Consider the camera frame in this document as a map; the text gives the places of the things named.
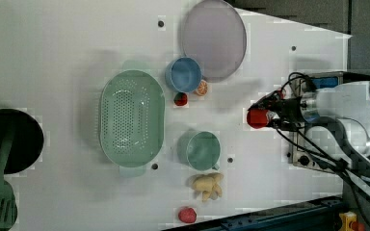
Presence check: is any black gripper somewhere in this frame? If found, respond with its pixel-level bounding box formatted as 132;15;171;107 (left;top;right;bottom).
249;90;304;131

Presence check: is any red plush ketchup bottle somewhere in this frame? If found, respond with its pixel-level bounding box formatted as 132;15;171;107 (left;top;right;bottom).
247;109;269;129

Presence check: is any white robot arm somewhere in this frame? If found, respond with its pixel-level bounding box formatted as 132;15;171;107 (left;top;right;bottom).
247;81;370;201

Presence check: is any black toaster oven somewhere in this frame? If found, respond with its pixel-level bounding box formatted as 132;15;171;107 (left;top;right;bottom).
287;71;370;173

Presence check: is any orange slice toy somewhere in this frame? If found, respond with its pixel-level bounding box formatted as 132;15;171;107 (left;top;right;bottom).
194;80;208;96

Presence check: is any green mug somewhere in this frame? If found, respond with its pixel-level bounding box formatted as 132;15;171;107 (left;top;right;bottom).
177;130;221;171

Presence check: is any red strawberry toy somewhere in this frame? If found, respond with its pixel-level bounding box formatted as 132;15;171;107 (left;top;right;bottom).
173;92;188;107

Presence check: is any yellow banana bunch toy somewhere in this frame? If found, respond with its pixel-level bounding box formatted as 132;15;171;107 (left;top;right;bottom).
192;173;224;202

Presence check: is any blue cup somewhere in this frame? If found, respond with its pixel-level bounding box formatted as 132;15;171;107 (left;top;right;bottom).
165;57;202;92

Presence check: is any lilac round plate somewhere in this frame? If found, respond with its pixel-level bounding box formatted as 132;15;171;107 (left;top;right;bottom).
181;0;247;82

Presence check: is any yellow clamp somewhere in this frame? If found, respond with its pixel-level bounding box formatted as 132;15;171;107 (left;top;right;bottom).
338;212;365;231

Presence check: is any red apple toy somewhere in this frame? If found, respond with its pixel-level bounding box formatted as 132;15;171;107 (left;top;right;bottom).
178;207;197;223

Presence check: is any green oval colander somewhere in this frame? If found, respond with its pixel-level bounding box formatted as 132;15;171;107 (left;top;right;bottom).
99;60;165;177

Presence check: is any black cylindrical container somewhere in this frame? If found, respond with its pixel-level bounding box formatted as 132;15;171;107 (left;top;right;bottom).
0;109;44;174

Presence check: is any green spatula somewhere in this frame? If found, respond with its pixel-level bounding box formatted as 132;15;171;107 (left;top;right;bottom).
0;118;16;230

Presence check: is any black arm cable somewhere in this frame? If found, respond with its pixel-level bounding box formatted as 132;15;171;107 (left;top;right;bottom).
275;71;370;231

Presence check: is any blue metal frame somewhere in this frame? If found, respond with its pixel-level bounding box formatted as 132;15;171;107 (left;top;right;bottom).
164;196;348;231

